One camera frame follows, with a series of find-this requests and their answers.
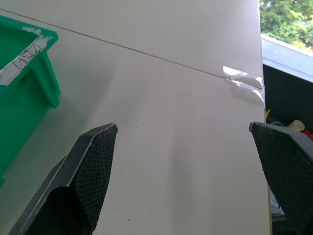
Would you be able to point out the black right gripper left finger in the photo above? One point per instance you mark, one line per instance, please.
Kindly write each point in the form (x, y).
(73, 176)

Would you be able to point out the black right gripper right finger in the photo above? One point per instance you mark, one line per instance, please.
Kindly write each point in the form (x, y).
(286, 169)

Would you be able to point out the green plastic bin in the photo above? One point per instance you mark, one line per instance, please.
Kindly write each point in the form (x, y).
(24, 80)

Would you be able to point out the orange red plastic object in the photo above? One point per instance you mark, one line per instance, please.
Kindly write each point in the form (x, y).
(308, 134)

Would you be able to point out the cream plastic cap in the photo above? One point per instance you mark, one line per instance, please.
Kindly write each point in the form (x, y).
(296, 125)

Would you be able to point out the yellow plastic piece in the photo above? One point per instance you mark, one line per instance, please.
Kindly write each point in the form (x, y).
(267, 113)

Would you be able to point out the white tape strip on table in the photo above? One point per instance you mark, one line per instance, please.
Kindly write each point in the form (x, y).
(244, 82)

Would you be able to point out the grey window sill ledge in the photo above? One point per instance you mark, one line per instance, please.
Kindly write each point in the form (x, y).
(287, 57)

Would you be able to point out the white tape label with writing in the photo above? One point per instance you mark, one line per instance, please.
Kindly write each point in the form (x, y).
(23, 58)

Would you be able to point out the green trees outside window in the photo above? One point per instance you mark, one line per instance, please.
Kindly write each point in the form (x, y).
(286, 19)

